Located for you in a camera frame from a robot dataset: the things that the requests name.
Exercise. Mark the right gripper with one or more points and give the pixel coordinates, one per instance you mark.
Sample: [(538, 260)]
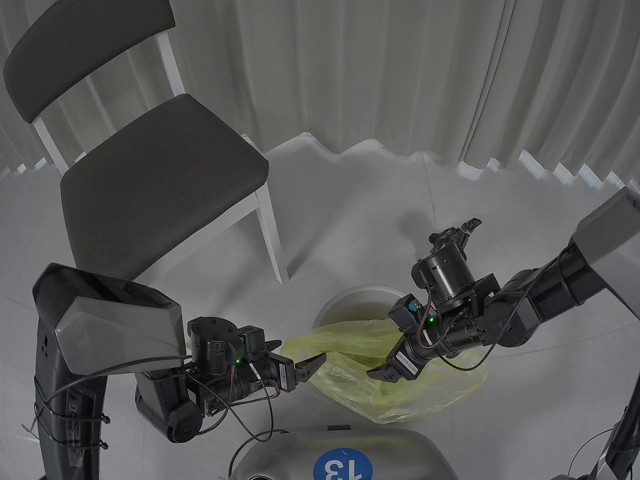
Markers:
[(407, 363)]

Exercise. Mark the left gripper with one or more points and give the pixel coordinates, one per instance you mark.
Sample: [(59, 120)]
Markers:
[(286, 374)]

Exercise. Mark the yellow plastic bag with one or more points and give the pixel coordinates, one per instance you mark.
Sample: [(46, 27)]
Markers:
[(425, 398)]

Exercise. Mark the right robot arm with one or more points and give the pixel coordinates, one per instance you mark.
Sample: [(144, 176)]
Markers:
[(605, 248)]

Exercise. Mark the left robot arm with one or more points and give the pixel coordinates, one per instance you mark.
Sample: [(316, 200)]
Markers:
[(115, 328)]

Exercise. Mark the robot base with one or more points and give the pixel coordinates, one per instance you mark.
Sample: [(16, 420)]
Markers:
[(400, 453)]

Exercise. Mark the white trash bin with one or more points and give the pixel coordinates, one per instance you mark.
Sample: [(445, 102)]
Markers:
[(360, 305)]

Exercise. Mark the dark grey white-framed chair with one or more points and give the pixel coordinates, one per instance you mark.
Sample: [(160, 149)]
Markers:
[(150, 178)]

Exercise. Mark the white curtain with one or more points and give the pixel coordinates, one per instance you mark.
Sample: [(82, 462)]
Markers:
[(575, 68), (325, 43)]

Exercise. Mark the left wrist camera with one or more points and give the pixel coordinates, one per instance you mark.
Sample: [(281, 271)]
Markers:
[(252, 338)]

